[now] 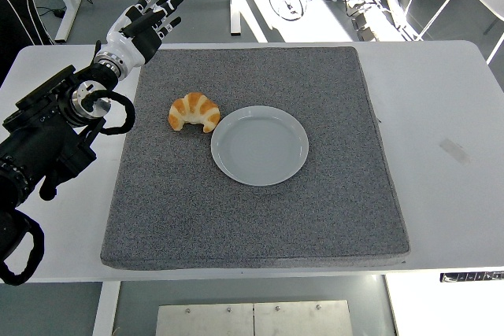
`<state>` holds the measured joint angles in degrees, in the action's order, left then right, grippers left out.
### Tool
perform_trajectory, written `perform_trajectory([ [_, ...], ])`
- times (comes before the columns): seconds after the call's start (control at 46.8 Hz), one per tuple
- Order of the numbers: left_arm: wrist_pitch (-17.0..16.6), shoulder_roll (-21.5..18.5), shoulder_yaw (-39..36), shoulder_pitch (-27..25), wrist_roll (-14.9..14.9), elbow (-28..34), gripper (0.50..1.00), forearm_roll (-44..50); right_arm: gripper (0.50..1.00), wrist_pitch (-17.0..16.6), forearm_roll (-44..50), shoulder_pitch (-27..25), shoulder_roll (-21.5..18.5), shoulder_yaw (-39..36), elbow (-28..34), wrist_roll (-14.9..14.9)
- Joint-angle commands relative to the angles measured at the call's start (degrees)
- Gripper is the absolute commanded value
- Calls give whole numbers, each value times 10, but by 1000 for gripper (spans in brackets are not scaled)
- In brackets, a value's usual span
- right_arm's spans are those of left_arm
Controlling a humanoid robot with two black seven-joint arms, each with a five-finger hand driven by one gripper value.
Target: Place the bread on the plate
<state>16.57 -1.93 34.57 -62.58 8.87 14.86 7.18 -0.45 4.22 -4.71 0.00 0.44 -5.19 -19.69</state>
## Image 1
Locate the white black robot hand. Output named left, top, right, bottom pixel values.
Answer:
left=96, top=0, right=185, bottom=73

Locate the golden croissant bread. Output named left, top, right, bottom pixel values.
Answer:
left=168, top=91, right=221, bottom=134

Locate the round grey plate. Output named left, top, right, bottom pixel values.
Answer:
left=210, top=105, right=310, bottom=187

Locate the grey metal plate with screws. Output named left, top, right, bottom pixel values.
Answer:
left=253, top=299, right=354, bottom=336
left=155, top=303, right=256, bottom=336

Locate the white T-foot table leg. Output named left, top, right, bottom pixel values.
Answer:
left=43, top=0, right=90, bottom=44

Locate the black fabric with white stripe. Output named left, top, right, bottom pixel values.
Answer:
left=0, top=0, right=56, bottom=85

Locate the grey speckled mat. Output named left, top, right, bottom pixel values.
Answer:
left=99, top=46, right=410, bottom=272

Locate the white power strip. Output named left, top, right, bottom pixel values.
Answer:
left=351, top=0, right=386, bottom=42

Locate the white table support leg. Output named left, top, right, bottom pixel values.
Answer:
left=376, top=275, right=398, bottom=336
left=92, top=281, right=122, bottom=336

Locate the clear tape patch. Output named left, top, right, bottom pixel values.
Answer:
left=439, top=137, right=472, bottom=166

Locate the white table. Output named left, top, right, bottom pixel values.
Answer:
left=0, top=39, right=504, bottom=285

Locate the black table control panel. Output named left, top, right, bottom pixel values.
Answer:
left=439, top=271, right=504, bottom=284

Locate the thin black cable with plug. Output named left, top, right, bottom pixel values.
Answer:
left=39, top=0, right=91, bottom=19

